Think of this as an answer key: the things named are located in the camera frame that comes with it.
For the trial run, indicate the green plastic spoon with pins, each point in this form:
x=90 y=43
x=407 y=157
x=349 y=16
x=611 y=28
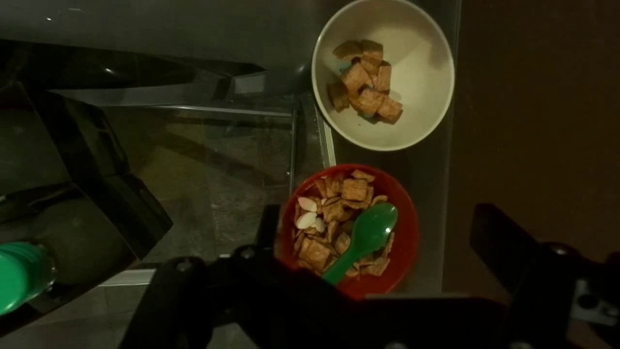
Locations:
x=371 y=229

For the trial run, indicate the green capped bottle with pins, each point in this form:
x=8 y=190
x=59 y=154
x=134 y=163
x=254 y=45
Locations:
x=22 y=274

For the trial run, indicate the red plastic bowl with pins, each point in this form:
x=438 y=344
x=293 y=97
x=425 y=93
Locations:
x=406 y=233

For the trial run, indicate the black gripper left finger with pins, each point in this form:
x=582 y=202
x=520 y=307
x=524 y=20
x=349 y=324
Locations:
x=270 y=233

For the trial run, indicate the cereal heap in white bowl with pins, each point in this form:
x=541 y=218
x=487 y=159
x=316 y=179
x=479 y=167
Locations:
x=365 y=90

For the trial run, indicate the white ceramic bowl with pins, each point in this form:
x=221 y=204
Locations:
x=419 y=59

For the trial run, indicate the cereal heap in red bowl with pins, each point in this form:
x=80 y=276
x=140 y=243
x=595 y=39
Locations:
x=322 y=214

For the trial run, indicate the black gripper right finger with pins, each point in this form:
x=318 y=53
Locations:
x=497 y=235

